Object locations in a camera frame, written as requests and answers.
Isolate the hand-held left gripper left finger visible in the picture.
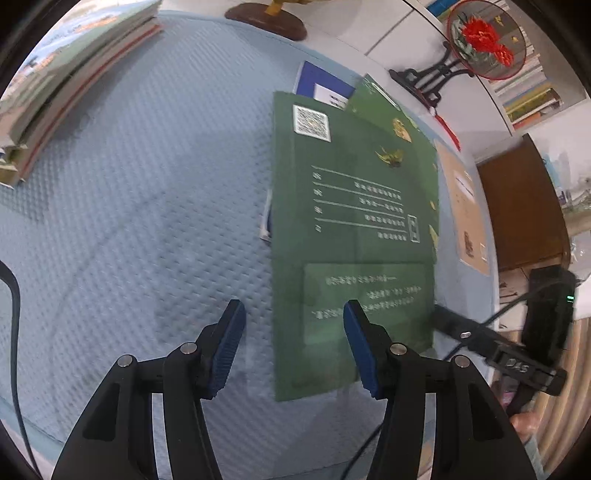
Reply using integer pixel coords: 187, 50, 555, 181
51, 299, 247, 480

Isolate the dark green book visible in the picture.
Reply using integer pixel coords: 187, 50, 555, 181
270, 91, 439, 402

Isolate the stack of sorted books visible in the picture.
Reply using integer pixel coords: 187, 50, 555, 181
0, 0, 164, 188

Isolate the kraft brown book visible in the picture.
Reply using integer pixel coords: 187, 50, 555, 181
434, 138, 492, 278

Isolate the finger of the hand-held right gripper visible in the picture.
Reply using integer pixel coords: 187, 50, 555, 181
431, 306, 503, 364

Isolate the small green plant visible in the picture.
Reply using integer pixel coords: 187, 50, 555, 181
561, 178, 591, 232

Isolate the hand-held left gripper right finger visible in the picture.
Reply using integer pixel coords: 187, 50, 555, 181
343, 299, 539, 480

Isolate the brown wooden cabinet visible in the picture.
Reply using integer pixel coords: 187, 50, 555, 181
475, 134, 571, 273

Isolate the globe on wooden stand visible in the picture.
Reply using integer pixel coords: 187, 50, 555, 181
225, 0, 308, 41

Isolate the person's right forearm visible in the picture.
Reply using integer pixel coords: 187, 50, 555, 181
519, 434, 548, 478

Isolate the person's right hand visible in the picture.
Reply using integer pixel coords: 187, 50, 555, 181
509, 412, 542, 441

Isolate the blue illustrated book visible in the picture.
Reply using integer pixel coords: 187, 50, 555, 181
259, 60, 358, 243

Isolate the green insect cover book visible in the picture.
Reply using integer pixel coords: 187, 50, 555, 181
344, 73, 440, 266

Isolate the beige striped rug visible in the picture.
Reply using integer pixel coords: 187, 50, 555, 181
531, 318, 591, 472

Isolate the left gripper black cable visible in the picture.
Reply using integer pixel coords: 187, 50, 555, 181
0, 261, 35, 467

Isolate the round flower fan ornament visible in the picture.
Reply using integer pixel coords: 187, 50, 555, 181
388, 0, 527, 151

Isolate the white bookshelf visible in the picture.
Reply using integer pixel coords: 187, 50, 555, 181
369, 0, 591, 139

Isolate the pile of pale shelf books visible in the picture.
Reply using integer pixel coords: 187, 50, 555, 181
489, 41, 561, 130

